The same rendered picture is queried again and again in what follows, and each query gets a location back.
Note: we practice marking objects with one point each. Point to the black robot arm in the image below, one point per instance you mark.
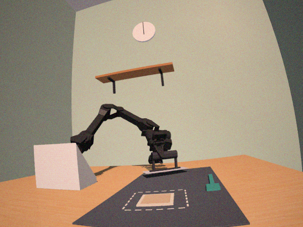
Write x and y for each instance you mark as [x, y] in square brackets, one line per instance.
[85, 139]

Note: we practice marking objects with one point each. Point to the dark grey flat mat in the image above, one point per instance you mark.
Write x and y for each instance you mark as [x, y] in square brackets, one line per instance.
[206, 208]

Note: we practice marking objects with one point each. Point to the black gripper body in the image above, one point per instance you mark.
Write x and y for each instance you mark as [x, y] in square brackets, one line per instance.
[155, 137]

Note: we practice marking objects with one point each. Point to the peach square tile with dark square centre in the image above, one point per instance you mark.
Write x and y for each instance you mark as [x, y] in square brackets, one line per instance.
[163, 199]

